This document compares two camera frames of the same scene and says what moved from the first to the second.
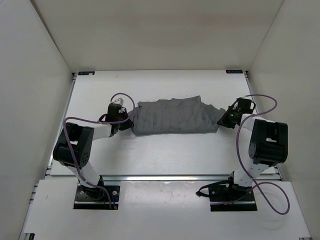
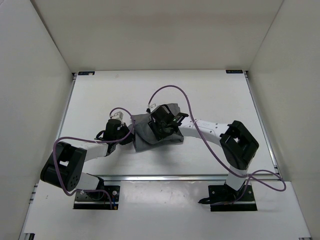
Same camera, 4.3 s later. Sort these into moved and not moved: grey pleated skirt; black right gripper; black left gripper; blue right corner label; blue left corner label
Moved: grey pleated skirt; black left gripper; black right gripper
Not moved: blue left corner label; blue right corner label
